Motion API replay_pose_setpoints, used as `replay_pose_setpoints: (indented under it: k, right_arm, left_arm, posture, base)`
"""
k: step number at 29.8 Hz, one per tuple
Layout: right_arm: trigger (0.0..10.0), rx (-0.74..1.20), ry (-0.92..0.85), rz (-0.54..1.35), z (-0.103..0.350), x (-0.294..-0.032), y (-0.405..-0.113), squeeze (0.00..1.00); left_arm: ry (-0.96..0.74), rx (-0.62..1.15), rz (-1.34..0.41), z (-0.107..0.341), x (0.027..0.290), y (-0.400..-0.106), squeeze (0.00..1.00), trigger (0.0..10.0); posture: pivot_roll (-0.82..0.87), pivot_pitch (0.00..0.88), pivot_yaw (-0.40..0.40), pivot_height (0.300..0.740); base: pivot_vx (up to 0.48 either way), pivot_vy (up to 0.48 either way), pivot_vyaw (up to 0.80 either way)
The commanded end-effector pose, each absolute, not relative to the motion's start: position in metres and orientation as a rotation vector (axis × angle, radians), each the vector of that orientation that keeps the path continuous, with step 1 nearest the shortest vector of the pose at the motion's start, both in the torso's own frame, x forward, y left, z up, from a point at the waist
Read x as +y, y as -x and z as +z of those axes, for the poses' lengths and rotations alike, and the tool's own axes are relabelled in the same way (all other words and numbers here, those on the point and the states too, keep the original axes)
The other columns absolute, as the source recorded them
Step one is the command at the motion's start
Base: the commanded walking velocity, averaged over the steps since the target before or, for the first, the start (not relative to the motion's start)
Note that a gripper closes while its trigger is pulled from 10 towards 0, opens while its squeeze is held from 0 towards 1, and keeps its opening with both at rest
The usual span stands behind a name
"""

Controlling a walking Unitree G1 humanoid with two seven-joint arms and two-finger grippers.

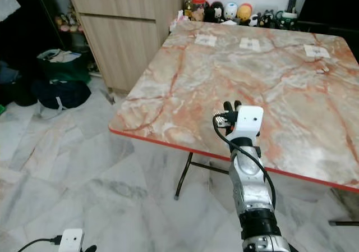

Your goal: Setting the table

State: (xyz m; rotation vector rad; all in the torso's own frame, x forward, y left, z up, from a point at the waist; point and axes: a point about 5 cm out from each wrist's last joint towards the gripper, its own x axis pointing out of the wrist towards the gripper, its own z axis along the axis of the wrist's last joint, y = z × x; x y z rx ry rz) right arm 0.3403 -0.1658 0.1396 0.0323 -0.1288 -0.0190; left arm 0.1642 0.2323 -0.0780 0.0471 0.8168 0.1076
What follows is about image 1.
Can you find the orange yellow figurine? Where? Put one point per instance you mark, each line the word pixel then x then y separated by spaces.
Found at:
pixel 244 12

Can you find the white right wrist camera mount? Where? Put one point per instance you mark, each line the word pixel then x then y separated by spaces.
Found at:
pixel 249 122

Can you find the black remote control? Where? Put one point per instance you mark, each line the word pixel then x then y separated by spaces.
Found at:
pixel 291 4

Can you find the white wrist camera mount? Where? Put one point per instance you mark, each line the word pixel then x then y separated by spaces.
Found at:
pixel 249 122
pixel 72 241

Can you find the light wooden cabinet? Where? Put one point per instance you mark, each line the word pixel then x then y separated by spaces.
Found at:
pixel 126 36

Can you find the small black white figurine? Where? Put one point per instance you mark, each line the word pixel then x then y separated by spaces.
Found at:
pixel 265 18

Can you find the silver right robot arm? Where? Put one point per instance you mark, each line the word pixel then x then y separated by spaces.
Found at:
pixel 249 179

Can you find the small white tape piece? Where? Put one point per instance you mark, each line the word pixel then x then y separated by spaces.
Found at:
pixel 322 69

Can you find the red lid plastic jar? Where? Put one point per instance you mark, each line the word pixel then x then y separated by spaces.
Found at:
pixel 198 6

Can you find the white paper marker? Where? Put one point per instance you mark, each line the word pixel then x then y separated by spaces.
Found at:
pixel 317 51
pixel 250 44
pixel 206 40

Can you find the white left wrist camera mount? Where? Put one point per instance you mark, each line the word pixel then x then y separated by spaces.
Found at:
pixel 72 241

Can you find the blue folded cloth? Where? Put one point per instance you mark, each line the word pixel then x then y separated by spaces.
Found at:
pixel 5 72

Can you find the white cloth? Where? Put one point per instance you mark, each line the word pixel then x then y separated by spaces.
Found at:
pixel 8 2

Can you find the small dolls on shelf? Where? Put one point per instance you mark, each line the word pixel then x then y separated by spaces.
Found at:
pixel 67 21

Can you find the black plush toy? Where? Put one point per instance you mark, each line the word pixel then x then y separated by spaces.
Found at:
pixel 215 12

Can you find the silver metal fork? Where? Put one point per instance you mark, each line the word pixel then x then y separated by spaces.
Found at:
pixel 219 116

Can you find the green shopping bag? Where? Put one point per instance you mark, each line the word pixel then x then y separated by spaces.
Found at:
pixel 63 68

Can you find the white round figurine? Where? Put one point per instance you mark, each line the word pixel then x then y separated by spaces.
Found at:
pixel 230 10

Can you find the marble folding table red edge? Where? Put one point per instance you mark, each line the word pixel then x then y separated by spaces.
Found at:
pixel 235 75

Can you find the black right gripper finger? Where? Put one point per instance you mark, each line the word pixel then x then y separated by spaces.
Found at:
pixel 236 106
pixel 227 106

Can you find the dark green mug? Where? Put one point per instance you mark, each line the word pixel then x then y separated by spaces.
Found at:
pixel 287 19

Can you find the dark blue bag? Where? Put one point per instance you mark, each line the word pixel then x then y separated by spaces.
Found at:
pixel 60 93

